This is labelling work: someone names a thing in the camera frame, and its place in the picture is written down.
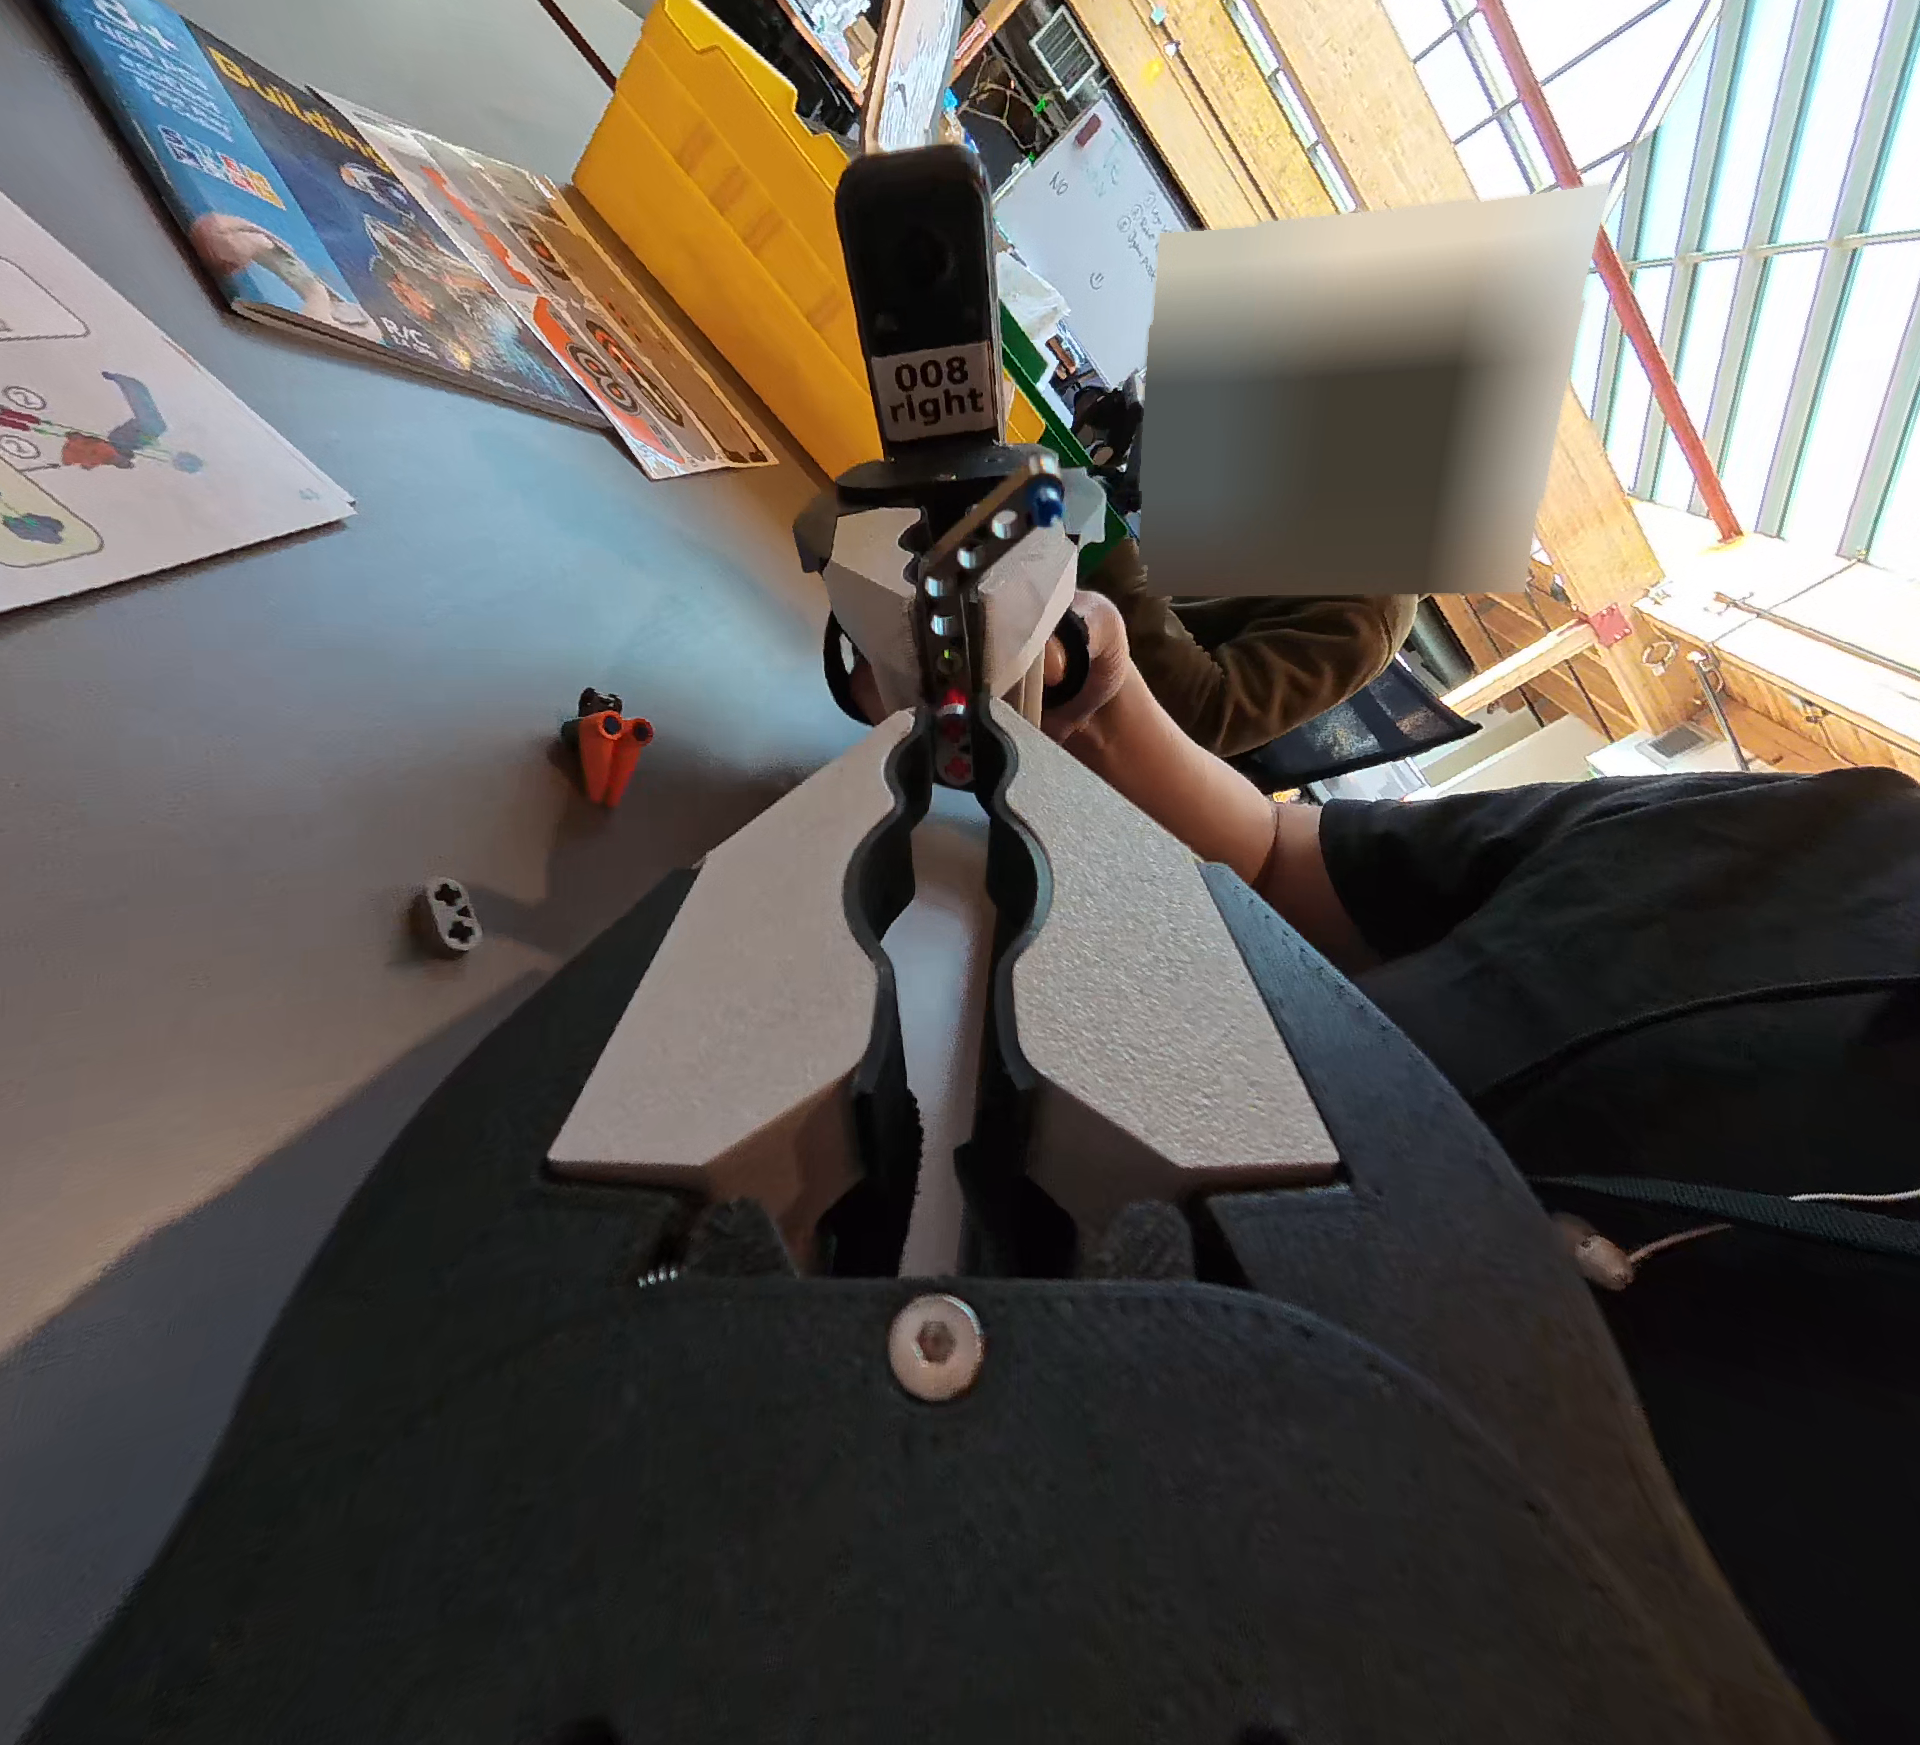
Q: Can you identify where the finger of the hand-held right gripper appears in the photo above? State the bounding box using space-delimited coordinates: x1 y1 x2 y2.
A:
971 527 1083 716
823 507 930 716

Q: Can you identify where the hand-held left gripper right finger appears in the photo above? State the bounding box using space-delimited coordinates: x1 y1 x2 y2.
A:
967 709 1340 1269

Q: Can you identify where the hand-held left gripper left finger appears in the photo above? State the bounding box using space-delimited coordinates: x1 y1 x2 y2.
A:
547 711 922 1269

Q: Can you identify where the bent grey toy beam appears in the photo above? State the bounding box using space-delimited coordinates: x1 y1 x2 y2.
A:
908 455 1071 790

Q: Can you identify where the grey desk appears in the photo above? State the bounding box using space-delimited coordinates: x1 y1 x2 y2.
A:
0 0 930 1745

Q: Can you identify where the person's right hand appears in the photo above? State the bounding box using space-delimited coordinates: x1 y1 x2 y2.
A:
1037 589 1154 748

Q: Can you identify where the green plastic bin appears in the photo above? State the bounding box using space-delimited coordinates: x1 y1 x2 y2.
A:
997 306 1113 531

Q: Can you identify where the whiteboard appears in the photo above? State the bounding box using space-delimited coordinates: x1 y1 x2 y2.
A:
995 96 1201 389

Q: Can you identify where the yellow plastic bin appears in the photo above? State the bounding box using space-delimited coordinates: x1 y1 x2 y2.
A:
574 0 1052 478

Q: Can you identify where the orange and grey toy piece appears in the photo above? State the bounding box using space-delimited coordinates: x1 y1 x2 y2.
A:
560 688 657 810

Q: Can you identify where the dark blue mesh chair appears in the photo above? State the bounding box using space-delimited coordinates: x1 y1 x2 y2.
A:
1238 659 1479 795

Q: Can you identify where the closed blue booklet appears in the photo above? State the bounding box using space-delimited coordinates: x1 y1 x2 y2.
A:
0 0 610 430

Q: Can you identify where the open instruction booklet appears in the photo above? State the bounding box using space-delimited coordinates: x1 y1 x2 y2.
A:
0 193 356 616

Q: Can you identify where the white earbud cable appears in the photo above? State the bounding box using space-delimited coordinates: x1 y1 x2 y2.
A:
1626 1182 1920 1268

